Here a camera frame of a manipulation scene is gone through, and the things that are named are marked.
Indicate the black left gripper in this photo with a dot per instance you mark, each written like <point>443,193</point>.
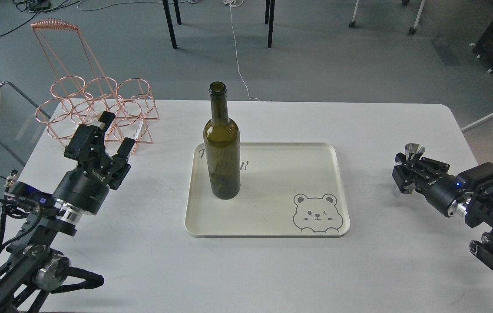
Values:
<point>87,185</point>

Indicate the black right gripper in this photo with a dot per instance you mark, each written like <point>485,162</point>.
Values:
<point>429,178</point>

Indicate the steel double jigger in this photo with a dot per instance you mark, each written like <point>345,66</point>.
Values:
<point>413,152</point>

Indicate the dark green wine bottle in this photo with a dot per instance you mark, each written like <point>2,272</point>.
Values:
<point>221,137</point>

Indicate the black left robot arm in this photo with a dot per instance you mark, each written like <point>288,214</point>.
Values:
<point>27,262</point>

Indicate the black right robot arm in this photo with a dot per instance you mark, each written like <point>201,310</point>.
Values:
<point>469,194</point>

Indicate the cream bear serving tray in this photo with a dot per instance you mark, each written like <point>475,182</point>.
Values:
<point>287,189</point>

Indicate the white rolling chair base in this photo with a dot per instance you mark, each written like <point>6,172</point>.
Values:
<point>381,13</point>

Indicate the rose gold wire bottle rack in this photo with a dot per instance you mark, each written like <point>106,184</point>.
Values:
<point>78,100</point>

